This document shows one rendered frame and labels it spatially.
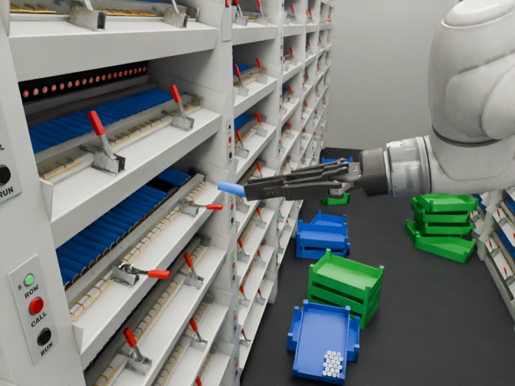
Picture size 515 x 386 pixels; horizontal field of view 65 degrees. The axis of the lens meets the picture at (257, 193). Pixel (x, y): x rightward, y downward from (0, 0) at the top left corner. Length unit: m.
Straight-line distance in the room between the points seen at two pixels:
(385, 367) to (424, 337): 0.29
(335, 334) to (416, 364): 0.35
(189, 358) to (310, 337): 0.83
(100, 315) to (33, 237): 0.21
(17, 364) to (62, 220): 0.16
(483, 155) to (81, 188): 0.53
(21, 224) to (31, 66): 0.16
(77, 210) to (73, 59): 0.18
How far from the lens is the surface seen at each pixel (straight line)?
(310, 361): 1.81
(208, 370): 1.35
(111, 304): 0.68
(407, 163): 0.63
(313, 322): 1.87
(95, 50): 0.58
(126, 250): 0.75
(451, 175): 0.63
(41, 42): 0.50
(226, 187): 0.72
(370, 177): 0.64
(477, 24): 0.52
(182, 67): 1.04
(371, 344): 1.98
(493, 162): 0.63
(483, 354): 2.11
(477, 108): 0.52
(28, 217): 0.49
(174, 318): 0.93
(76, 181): 0.60
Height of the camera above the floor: 1.32
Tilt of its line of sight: 23 degrees down
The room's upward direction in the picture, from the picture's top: straight up
